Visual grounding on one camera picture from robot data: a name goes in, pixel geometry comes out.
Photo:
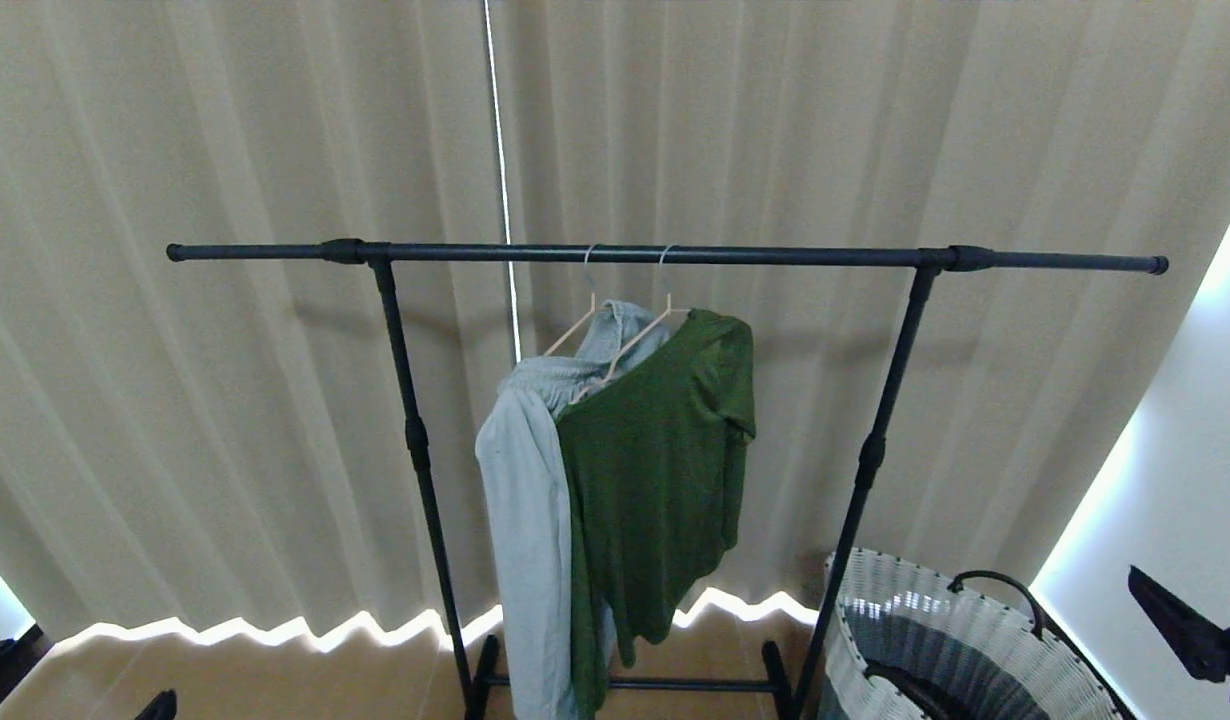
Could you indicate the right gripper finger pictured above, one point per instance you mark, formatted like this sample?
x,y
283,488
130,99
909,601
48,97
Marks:
x,y
1185,625

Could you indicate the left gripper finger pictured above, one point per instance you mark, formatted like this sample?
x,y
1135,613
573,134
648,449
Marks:
x,y
160,708

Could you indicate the pale grey trousers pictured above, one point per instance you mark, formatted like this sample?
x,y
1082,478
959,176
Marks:
x,y
525,520

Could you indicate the pink clothes hanger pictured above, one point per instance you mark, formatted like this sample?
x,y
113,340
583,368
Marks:
x,y
630,349
570,328

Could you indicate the white laundry basket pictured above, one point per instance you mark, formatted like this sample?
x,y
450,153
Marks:
x,y
875,590

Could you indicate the black clothes rack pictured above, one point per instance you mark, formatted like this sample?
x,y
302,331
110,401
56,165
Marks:
x,y
675,255

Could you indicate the beige curtain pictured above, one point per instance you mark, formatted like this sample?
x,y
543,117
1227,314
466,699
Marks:
x,y
225,400

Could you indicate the green long-sleeved shirt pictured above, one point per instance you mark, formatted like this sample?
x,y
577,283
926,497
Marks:
x,y
655,480

